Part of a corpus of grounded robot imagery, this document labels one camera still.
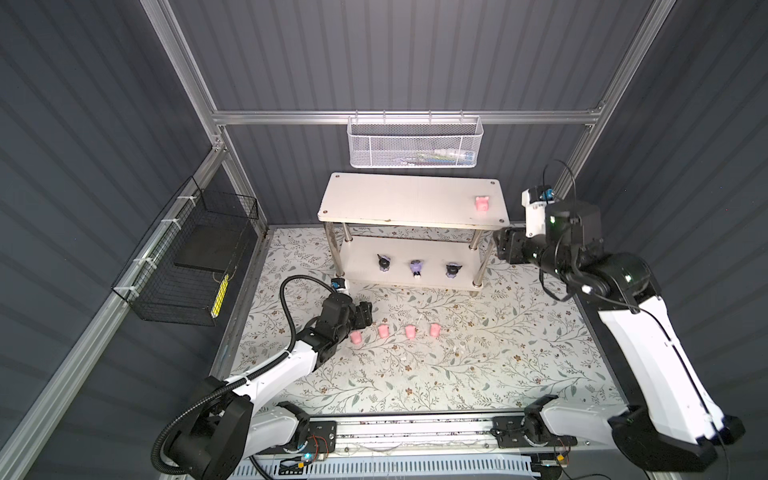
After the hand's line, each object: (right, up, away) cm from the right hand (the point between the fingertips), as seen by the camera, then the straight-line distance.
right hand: (511, 237), depth 63 cm
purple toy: (-17, -8, +35) cm, 40 cm away
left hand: (-34, -19, +24) cm, 46 cm away
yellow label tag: (-65, -15, +5) cm, 67 cm away
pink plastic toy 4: (-12, -27, +28) cm, 41 cm away
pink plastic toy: (-36, -29, +26) cm, 53 cm away
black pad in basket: (-71, -2, +11) cm, 72 cm away
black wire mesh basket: (-77, -8, +9) cm, 78 cm away
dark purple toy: (-28, -7, +33) cm, 44 cm away
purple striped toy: (-6, -9, +33) cm, 35 cm away
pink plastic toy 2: (-28, -27, +27) cm, 47 cm away
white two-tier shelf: (-20, +11, +18) cm, 29 cm away
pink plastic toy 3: (-20, -27, +28) cm, 44 cm away
